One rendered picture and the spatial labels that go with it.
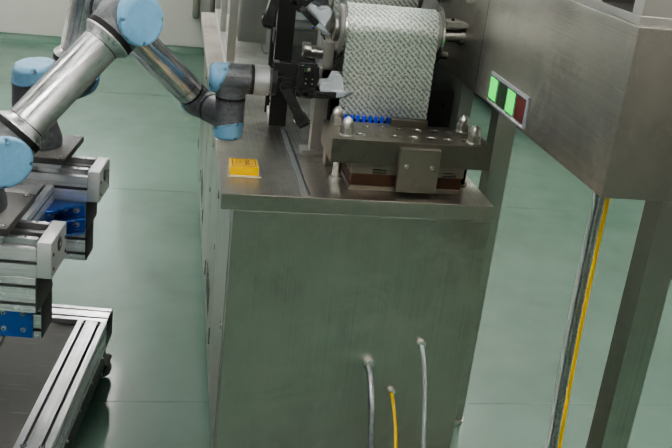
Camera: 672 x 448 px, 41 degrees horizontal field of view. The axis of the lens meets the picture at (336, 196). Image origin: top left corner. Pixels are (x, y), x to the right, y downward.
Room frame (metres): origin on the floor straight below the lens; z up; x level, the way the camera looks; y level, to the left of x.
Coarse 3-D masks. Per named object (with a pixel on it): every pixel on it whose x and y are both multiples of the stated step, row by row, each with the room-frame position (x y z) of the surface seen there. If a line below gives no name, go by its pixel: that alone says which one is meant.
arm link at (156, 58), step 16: (144, 48) 2.14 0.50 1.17; (160, 48) 2.17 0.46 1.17; (144, 64) 2.17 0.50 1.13; (160, 64) 2.17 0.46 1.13; (176, 64) 2.21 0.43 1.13; (160, 80) 2.20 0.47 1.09; (176, 80) 2.20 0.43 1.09; (192, 80) 2.24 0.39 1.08; (176, 96) 2.23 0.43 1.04; (192, 96) 2.24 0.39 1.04; (208, 96) 2.25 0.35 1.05; (192, 112) 2.27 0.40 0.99
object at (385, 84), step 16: (352, 64) 2.26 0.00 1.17; (368, 64) 2.27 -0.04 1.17; (384, 64) 2.28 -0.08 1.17; (400, 64) 2.29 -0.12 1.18; (416, 64) 2.30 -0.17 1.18; (432, 64) 2.30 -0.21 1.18; (352, 80) 2.26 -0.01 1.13; (368, 80) 2.27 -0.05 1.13; (384, 80) 2.28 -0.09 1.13; (400, 80) 2.29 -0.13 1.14; (416, 80) 2.30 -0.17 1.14; (352, 96) 2.27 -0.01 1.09; (368, 96) 2.27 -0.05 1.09; (384, 96) 2.28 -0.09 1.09; (400, 96) 2.29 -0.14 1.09; (416, 96) 2.30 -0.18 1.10; (352, 112) 2.27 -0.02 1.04; (368, 112) 2.27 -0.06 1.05; (384, 112) 2.28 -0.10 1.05; (400, 112) 2.29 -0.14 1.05; (416, 112) 2.30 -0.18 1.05
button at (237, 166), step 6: (234, 162) 2.11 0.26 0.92; (240, 162) 2.11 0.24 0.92; (246, 162) 2.12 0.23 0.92; (252, 162) 2.12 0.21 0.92; (234, 168) 2.08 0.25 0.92; (240, 168) 2.08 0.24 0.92; (246, 168) 2.08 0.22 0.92; (252, 168) 2.09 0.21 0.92; (258, 168) 2.09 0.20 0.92; (234, 174) 2.08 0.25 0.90; (240, 174) 2.08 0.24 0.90; (246, 174) 2.08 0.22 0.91; (252, 174) 2.09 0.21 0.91; (258, 174) 2.09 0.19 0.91
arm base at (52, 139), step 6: (54, 126) 2.38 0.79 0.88; (48, 132) 2.36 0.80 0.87; (54, 132) 2.37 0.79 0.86; (60, 132) 2.40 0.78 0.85; (42, 138) 2.34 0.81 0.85; (48, 138) 2.36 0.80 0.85; (54, 138) 2.36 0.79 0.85; (60, 138) 2.39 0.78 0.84; (42, 144) 2.33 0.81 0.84; (48, 144) 2.34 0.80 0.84; (54, 144) 2.36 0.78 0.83; (60, 144) 2.39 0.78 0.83; (42, 150) 2.33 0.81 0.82; (48, 150) 2.34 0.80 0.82
